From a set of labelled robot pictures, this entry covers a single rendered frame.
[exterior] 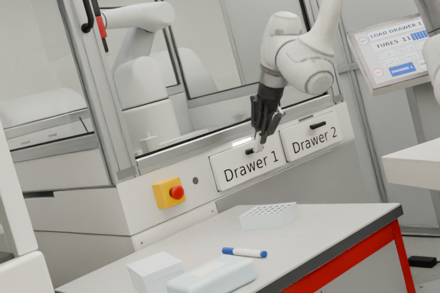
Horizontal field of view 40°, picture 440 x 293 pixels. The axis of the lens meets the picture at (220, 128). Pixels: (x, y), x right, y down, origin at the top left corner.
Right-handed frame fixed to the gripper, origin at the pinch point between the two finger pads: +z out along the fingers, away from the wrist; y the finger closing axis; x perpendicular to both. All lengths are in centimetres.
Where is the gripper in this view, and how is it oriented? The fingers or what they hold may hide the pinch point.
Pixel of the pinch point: (259, 141)
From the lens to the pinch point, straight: 183.7
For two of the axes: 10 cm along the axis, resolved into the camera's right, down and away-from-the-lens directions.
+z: -1.5, 8.5, 5.0
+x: -7.4, 2.5, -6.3
